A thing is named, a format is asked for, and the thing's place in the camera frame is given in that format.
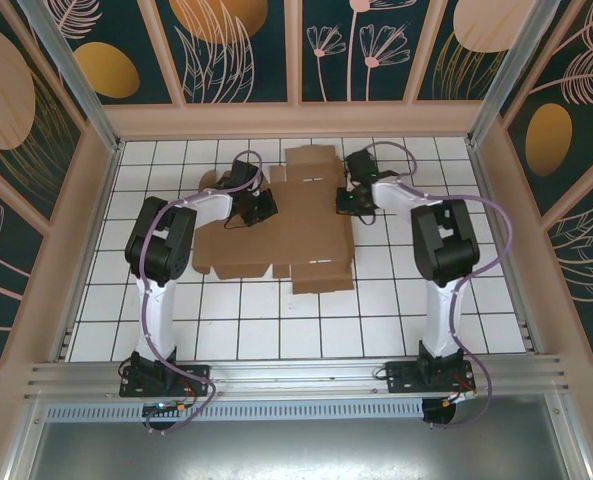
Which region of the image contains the right aluminium corner post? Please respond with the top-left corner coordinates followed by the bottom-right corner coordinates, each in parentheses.
top-left (465, 0), bottom-right (575, 149)

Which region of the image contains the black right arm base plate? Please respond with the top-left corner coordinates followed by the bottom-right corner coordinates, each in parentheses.
top-left (384, 360), bottom-right (477, 396)

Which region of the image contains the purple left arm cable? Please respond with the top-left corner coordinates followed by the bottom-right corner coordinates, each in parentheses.
top-left (128, 148), bottom-right (267, 436)

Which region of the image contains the brown cardboard box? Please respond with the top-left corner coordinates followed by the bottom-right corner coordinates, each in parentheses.
top-left (191, 144), bottom-right (356, 296)

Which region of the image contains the left aluminium corner post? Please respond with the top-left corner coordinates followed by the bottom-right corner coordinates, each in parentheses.
top-left (18, 0), bottom-right (125, 154)

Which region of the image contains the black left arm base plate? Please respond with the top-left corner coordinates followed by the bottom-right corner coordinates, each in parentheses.
top-left (119, 363), bottom-right (212, 399)

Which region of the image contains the grey metal sheet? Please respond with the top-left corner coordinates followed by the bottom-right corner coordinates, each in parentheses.
top-left (25, 418), bottom-right (592, 480)

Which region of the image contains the aluminium side bracket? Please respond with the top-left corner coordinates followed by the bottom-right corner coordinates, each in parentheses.
top-left (55, 324), bottom-right (77, 362)
top-left (518, 319), bottom-right (545, 355)

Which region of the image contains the long aluminium mounting rail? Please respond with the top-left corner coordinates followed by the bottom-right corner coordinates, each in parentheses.
top-left (23, 353), bottom-right (575, 401)

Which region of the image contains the aluminium corner post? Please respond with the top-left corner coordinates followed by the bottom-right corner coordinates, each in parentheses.
top-left (18, 0), bottom-right (125, 154)
top-left (465, 0), bottom-right (575, 149)

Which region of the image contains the aluminium frame upright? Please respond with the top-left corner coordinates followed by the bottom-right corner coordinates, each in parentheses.
top-left (548, 382), bottom-right (593, 480)
top-left (3, 399), bottom-right (50, 480)

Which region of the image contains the slotted grey cable duct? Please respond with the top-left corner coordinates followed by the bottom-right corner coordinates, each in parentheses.
top-left (45, 399), bottom-right (425, 422)

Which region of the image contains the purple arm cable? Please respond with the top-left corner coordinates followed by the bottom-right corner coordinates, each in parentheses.
top-left (363, 140), bottom-right (516, 431)
top-left (128, 148), bottom-right (267, 436)

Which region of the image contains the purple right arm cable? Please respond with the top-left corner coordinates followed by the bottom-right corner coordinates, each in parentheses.
top-left (363, 140), bottom-right (516, 431)

